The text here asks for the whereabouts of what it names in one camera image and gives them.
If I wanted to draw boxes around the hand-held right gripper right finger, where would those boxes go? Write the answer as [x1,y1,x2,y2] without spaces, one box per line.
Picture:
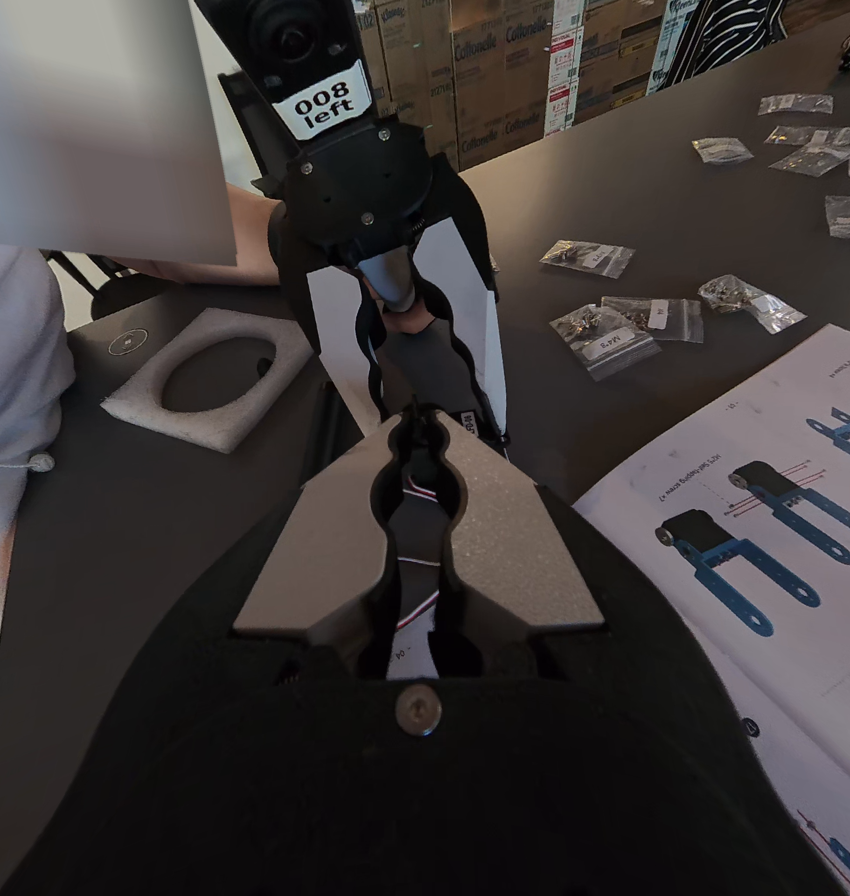
[428,412,606,679]

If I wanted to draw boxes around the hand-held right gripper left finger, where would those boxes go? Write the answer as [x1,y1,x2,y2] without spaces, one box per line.
[231,412,406,679]

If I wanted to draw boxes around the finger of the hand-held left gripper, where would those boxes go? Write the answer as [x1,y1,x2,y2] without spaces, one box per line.
[306,268,392,429]
[412,213,508,449]

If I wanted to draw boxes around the small black servo motor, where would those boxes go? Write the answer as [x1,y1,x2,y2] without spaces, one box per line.
[390,395,516,634]

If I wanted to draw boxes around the person's left forearm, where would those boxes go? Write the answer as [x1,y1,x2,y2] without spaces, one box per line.
[113,183,287,287]

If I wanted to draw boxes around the dark grey desk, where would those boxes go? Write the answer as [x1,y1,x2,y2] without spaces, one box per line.
[0,28,850,896]

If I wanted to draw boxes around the person's left hand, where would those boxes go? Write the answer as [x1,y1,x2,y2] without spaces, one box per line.
[382,302,434,336]

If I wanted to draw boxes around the scattered small screw bags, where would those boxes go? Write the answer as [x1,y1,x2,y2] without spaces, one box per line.
[539,91,850,382]

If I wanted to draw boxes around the stack of cardboard boxes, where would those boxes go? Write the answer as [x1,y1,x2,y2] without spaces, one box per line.
[355,0,678,172]

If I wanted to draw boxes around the assembly instruction booklet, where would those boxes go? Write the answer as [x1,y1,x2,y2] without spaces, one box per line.
[572,323,850,896]

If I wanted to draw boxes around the person's white hoodie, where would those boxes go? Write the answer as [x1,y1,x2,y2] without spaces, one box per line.
[0,245,76,792]

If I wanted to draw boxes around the black-and-white striped jacket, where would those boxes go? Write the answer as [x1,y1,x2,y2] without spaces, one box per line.
[659,0,790,91]

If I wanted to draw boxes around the white foam packing frame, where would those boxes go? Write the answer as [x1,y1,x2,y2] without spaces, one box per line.
[102,308,315,452]

